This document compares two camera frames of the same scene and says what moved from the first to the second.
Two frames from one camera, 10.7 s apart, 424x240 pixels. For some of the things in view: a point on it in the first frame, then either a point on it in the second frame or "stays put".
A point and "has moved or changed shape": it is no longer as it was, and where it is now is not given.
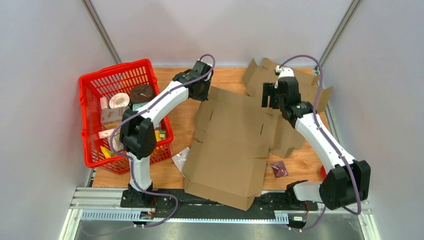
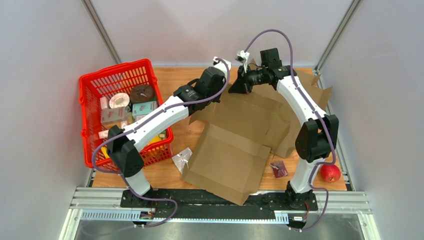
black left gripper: [204, 97] → [222, 84]
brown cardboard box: [234, 134] has moved or changed shape
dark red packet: [279, 168] stays put
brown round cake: [140, 93] stays put
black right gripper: [269, 89] → [241, 85]
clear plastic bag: [181, 159] stays put
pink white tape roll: [119, 100] stays put
